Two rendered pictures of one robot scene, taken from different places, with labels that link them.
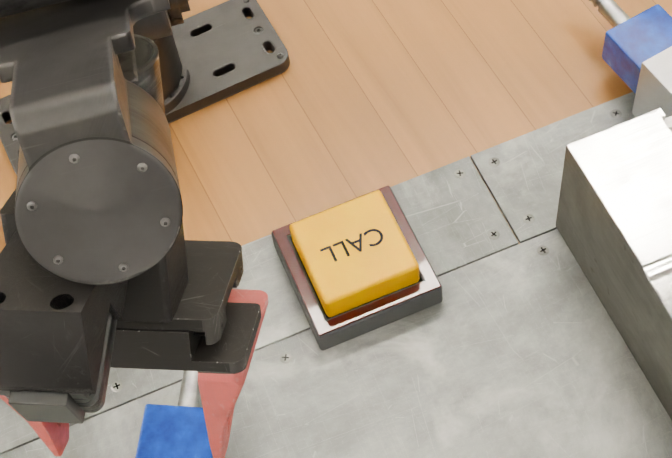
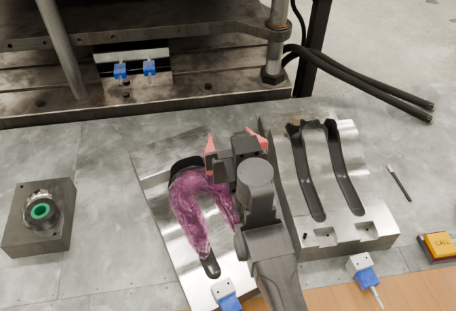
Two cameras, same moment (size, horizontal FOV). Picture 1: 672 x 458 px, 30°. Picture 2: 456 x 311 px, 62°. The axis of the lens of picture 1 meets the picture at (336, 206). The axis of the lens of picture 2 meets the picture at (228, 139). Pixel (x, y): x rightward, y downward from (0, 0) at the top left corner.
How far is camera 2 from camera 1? 107 cm
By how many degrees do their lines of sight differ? 73
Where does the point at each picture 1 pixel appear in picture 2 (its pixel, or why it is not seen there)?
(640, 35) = (371, 278)
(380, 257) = (435, 238)
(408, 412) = (421, 217)
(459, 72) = (413, 299)
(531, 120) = (393, 279)
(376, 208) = (438, 250)
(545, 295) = not seen: hidden behind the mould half
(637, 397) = not seen: hidden behind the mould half
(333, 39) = not seen: outside the picture
